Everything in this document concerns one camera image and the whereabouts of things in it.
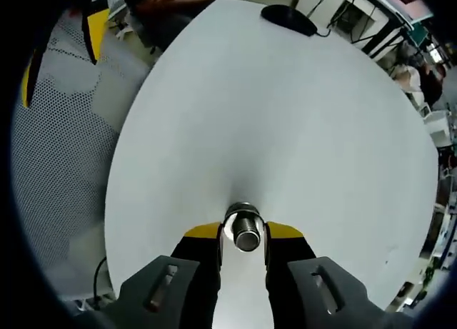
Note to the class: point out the black computer mouse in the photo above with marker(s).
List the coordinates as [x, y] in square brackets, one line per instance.
[285, 18]

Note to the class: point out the large steel threaded stud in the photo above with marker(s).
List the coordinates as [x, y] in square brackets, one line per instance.
[246, 232]

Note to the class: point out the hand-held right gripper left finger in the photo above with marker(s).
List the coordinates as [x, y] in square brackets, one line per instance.
[196, 264]

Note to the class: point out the grey mesh office chair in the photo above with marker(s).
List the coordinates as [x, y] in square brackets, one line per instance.
[60, 147]

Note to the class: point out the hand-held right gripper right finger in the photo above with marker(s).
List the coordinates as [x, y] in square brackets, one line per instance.
[289, 268]

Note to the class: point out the white frame desk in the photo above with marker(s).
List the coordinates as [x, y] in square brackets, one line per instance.
[357, 18]

